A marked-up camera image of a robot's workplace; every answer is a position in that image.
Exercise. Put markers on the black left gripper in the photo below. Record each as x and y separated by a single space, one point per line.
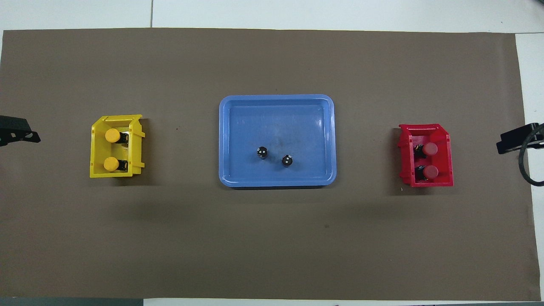
15 123

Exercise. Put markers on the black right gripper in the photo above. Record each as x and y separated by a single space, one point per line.
535 136

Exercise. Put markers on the red push button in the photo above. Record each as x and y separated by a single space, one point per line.
431 171
429 148

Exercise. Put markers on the yellow push button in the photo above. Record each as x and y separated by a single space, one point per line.
112 135
111 163

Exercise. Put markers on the blue plastic tray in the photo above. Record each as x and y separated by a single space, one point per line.
276 127

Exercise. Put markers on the red plastic bin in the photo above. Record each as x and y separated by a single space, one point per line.
445 161

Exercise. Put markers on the yellow plastic bin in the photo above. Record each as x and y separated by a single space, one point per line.
97 148

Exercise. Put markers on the brown paper mat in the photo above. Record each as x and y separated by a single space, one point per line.
272 238

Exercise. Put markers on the black cylindrical switch part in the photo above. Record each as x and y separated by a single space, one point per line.
262 152
287 160

